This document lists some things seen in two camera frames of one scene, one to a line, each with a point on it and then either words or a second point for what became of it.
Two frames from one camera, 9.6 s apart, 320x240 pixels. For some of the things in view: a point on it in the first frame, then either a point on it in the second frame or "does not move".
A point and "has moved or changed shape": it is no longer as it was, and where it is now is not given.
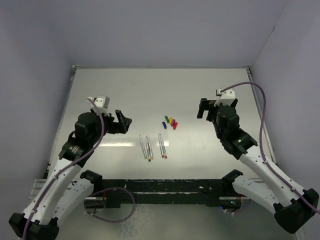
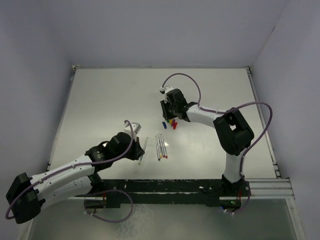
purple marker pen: x=161 y=146 does not move
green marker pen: x=144 y=151 has moved or changed shape
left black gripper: x=116 y=127 -> x=138 y=151
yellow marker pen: x=150 y=148 -> x=160 y=146
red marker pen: x=164 y=152 does not move
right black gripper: x=207 y=105 -> x=166 y=114
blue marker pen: x=148 y=149 -> x=156 y=144
